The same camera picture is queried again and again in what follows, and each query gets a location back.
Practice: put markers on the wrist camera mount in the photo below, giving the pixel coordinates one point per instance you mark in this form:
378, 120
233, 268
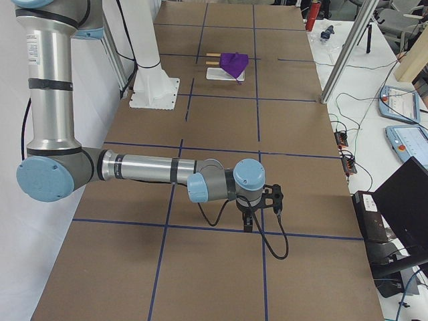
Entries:
272, 197

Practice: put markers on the black mini computer box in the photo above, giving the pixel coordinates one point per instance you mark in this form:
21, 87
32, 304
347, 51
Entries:
373, 226

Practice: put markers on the red bottle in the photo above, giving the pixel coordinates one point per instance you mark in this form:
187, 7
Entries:
313, 12

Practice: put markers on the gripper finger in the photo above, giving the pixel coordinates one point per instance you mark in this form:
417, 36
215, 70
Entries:
250, 222
245, 219

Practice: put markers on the wooden board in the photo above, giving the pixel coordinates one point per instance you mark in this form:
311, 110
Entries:
414, 61

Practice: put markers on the teach pendant tablet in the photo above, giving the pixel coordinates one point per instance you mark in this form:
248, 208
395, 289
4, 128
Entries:
408, 141
399, 104

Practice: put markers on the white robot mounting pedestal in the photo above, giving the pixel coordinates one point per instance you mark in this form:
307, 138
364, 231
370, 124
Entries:
152, 88

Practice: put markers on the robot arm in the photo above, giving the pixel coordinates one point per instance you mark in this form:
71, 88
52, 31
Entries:
57, 164

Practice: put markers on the purple towel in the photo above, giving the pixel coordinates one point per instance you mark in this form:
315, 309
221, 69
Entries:
234, 64

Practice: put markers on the aluminium frame post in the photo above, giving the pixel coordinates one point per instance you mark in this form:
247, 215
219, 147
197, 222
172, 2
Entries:
356, 31

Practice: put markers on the folded dark blue umbrella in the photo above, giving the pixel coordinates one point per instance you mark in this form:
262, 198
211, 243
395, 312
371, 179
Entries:
327, 33

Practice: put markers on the black camera tripod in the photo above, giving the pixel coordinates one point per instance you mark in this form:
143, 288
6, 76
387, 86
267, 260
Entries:
368, 33

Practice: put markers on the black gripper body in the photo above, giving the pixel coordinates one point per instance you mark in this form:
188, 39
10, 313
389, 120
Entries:
247, 212

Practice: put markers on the grey office chair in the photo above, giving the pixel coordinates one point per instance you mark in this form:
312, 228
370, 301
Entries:
401, 21

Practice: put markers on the clear plastic wrap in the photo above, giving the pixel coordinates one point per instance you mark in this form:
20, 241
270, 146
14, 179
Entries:
331, 46

